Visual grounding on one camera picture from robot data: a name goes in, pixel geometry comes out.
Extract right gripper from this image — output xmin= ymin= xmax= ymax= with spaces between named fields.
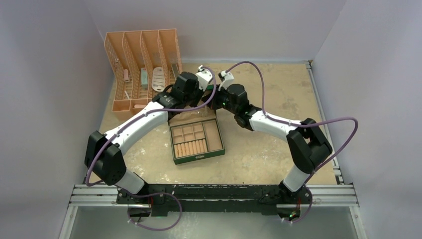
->
xmin=202 ymin=85 xmax=238 ymax=115

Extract green jewelry box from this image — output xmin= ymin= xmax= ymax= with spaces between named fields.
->
xmin=168 ymin=106 xmax=225 ymax=165

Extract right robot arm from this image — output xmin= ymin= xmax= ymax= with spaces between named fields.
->
xmin=202 ymin=84 xmax=332 ymax=203

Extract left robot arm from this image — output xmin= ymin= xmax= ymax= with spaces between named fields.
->
xmin=85 ymin=67 xmax=215 ymax=204

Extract grey flat item in rack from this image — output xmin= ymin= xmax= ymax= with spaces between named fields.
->
xmin=171 ymin=63 xmax=179 ymax=79

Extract green grey item in rack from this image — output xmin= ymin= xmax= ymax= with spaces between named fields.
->
xmin=140 ymin=68 xmax=149 ymax=90

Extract orange file organizer rack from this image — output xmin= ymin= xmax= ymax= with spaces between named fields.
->
xmin=104 ymin=28 xmax=183 ymax=120

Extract pink item in rack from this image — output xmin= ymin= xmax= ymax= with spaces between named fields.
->
xmin=123 ymin=69 xmax=130 ymax=82

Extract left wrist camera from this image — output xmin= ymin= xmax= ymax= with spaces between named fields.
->
xmin=195 ymin=65 xmax=214 ymax=91

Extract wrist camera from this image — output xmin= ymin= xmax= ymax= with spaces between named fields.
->
xmin=218 ymin=70 xmax=234 ymax=91
xmin=195 ymin=65 xmax=214 ymax=91

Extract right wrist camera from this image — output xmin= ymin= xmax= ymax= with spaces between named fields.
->
xmin=218 ymin=70 xmax=234 ymax=91

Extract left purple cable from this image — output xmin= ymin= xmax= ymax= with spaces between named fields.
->
xmin=85 ymin=66 xmax=217 ymax=188

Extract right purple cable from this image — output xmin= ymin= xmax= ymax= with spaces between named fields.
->
xmin=224 ymin=61 xmax=359 ymax=185

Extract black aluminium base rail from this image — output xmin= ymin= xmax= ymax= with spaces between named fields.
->
xmin=69 ymin=183 xmax=359 ymax=219

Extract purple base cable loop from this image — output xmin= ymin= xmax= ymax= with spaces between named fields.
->
xmin=127 ymin=192 xmax=184 ymax=232

